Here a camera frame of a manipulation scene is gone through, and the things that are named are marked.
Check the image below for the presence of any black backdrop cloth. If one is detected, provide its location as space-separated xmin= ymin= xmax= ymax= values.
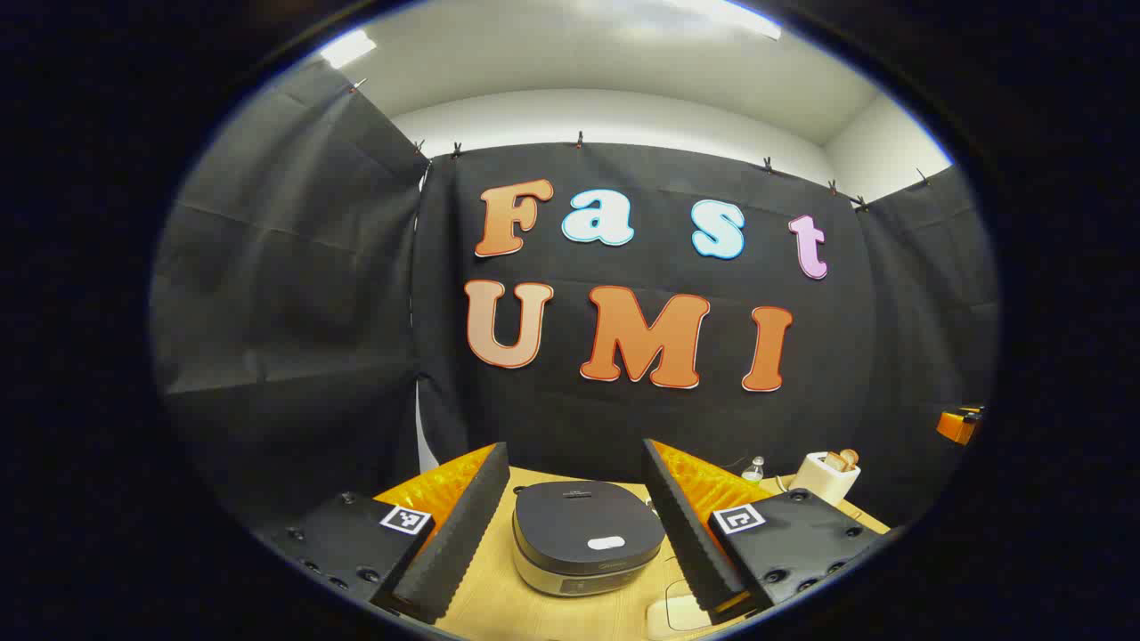
xmin=150 ymin=58 xmax=1000 ymax=535

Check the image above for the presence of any ceiling light panel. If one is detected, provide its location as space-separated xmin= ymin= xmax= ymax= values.
xmin=659 ymin=0 xmax=785 ymax=41
xmin=319 ymin=28 xmax=377 ymax=69

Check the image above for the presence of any dark grey rice cooker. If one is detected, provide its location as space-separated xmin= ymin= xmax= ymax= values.
xmin=512 ymin=481 xmax=667 ymax=597

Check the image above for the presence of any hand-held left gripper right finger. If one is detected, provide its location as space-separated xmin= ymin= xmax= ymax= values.
xmin=641 ymin=438 xmax=892 ymax=626

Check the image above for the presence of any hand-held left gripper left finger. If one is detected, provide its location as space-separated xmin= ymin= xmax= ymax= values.
xmin=252 ymin=442 xmax=511 ymax=626

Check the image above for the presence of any white toaster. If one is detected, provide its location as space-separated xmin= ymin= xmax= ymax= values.
xmin=789 ymin=452 xmax=862 ymax=507

